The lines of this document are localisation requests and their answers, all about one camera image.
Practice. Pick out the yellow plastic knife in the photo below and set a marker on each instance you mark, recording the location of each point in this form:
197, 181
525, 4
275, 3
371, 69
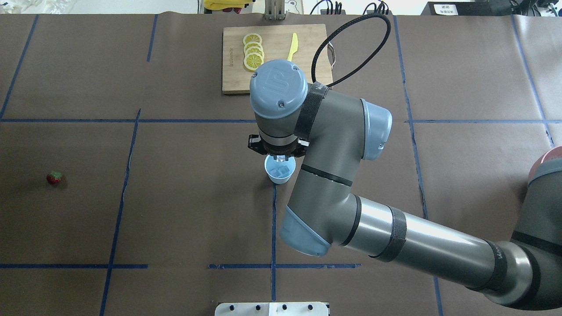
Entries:
293, 46

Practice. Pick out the crumpled clear plastic bags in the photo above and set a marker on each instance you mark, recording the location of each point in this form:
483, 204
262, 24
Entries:
36, 6

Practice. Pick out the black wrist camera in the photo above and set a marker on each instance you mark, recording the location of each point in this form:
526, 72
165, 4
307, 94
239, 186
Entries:
256, 144

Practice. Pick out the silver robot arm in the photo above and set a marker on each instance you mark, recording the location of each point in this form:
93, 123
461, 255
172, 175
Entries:
334, 132

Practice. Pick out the lemon slice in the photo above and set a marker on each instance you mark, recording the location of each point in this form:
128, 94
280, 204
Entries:
252, 38
252, 43
252, 62
254, 53

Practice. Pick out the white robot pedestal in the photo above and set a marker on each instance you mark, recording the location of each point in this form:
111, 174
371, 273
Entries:
272, 309

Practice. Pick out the pink bowl of ice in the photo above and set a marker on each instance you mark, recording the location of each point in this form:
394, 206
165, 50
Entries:
550, 162

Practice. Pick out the clear ice cube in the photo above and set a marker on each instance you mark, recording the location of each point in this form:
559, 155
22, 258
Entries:
284, 171

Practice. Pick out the yellow cloth bag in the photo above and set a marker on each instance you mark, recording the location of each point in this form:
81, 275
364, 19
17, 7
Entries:
226, 5

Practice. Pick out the light blue cup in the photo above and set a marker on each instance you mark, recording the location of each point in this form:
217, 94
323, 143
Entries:
271, 166

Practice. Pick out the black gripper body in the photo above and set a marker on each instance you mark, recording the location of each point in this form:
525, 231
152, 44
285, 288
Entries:
255, 144

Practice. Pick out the black power strip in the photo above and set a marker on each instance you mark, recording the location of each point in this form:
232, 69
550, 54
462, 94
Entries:
471, 8

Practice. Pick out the red strawberry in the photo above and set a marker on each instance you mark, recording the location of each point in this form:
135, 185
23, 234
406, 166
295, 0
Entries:
54, 177

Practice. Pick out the aluminium frame post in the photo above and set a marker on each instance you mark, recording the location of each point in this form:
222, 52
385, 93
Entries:
274, 10

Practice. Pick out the bamboo cutting board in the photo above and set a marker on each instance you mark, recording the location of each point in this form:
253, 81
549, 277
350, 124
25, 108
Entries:
276, 44

